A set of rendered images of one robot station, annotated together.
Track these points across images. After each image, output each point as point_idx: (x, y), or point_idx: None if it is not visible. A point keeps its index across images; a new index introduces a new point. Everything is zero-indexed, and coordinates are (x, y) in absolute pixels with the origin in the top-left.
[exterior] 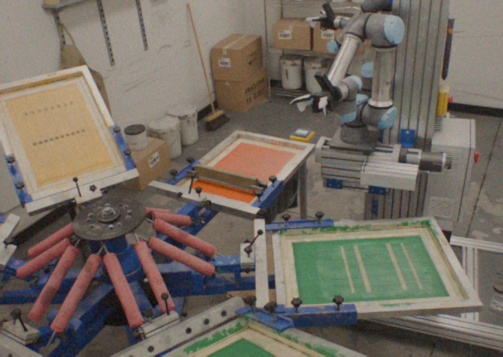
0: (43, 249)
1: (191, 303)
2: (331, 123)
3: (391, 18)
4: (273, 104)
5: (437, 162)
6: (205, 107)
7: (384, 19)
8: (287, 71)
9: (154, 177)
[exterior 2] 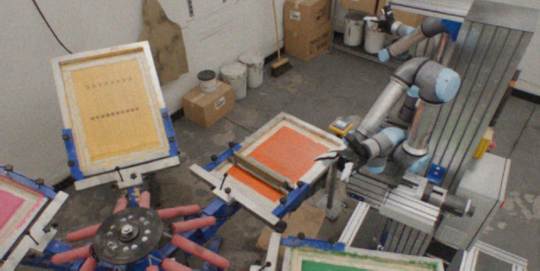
0: (78, 239)
1: (225, 246)
2: (379, 85)
3: (447, 74)
4: (332, 56)
5: (460, 208)
6: (273, 52)
7: (438, 74)
8: (349, 29)
9: (219, 116)
